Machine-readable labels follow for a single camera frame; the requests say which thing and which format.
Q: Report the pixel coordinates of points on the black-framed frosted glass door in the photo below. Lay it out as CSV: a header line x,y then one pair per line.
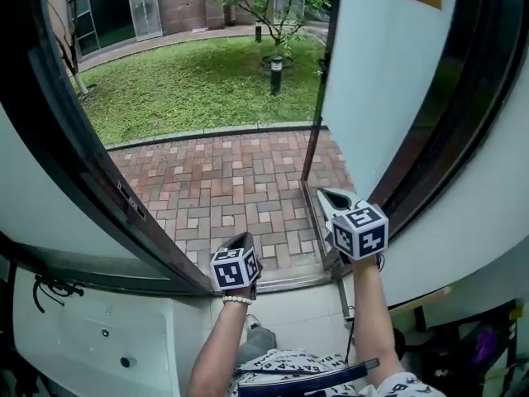
x,y
372,77

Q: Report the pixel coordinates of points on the black drain plug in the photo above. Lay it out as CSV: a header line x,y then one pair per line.
x,y
125,362

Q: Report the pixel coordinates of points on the black chest bar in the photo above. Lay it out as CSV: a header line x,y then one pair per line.
x,y
306,381

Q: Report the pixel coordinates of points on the black garden bollard lamp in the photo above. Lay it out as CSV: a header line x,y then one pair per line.
x,y
258,31
276,75

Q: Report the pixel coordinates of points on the black shelf unit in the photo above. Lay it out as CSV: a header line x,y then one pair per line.
x,y
463,354

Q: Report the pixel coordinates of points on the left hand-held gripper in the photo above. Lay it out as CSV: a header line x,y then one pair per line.
x,y
227,271

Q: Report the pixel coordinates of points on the person's left forearm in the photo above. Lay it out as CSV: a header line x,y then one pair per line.
x,y
219,345

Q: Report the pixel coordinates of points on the grey trouser leg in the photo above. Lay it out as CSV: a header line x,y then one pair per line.
x,y
258,341

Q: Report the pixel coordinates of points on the person's right forearm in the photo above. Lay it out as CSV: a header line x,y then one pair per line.
x,y
372,317

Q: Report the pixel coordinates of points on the white bathtub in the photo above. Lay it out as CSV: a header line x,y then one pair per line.
x,y
124,337

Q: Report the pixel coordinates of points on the white printed shirt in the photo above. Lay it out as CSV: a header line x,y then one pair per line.
x,y
289,364

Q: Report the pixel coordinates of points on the black bathtub faucet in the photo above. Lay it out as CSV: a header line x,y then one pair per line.
x,y
53,288

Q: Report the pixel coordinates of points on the frosted window panel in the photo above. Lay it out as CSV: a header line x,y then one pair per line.
x,y
41,213

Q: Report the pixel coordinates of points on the white sneaker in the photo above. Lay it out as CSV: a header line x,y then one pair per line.
x,y
253,322

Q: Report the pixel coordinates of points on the yellow cup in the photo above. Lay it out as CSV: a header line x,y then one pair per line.
x,y
513,312

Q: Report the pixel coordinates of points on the green grass lawn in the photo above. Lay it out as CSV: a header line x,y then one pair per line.
x,y
186,93

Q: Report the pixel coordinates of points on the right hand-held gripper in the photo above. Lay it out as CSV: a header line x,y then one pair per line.
x,y
359,238

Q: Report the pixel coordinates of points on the purple cloth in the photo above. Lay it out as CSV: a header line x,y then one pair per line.
x,y
484,345

